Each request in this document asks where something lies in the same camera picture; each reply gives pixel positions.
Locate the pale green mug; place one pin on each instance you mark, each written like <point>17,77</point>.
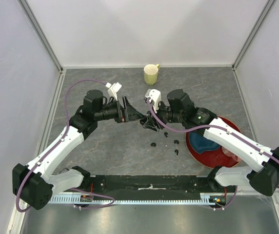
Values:
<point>151,73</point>

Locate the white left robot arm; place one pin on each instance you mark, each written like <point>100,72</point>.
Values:
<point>35,182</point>

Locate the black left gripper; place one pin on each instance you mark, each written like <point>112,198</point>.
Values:
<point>133,114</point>

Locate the aluminium frame post right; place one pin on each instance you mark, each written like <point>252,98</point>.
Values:
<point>253,33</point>

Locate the aluminium frame post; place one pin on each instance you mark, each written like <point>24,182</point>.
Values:
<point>253,33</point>
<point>40,33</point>

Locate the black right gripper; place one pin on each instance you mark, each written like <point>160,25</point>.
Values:
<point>153,120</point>

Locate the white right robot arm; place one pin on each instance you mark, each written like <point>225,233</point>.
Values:
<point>262,163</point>

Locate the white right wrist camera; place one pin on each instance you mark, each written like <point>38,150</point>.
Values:
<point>154,97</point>

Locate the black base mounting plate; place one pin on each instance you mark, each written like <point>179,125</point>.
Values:
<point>104,184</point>

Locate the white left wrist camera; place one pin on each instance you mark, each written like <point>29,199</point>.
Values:
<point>113,89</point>

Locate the blue leaf-shaped dish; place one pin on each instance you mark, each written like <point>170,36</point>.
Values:
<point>200,144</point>

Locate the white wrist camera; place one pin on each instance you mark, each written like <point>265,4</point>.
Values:
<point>113,89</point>
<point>154,97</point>

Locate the red round plate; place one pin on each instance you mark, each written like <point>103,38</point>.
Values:
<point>211,159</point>

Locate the aluminium frame post left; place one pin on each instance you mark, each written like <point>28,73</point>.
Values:
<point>40,33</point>

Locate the white slotted cable duct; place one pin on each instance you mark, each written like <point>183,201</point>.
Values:
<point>141,197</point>

